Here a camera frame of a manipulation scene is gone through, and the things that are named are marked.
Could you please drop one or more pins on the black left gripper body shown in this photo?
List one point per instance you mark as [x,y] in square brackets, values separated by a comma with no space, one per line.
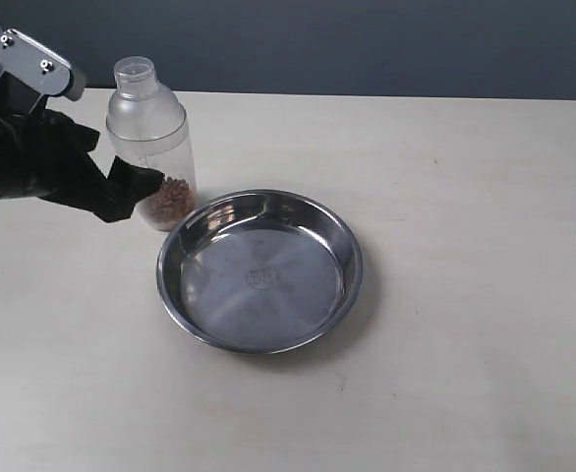
[35,164]

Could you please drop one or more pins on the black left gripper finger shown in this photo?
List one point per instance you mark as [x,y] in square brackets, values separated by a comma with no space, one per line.
[128,185]
[79,137]

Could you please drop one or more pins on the clear plastic shaker bottle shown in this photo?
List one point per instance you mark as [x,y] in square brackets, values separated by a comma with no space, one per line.
[149,127]

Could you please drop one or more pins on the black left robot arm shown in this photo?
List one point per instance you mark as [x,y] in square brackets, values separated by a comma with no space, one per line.
[45,154]

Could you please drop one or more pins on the round stainless steel plate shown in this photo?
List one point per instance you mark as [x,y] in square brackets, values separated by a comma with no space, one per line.
[259,272]

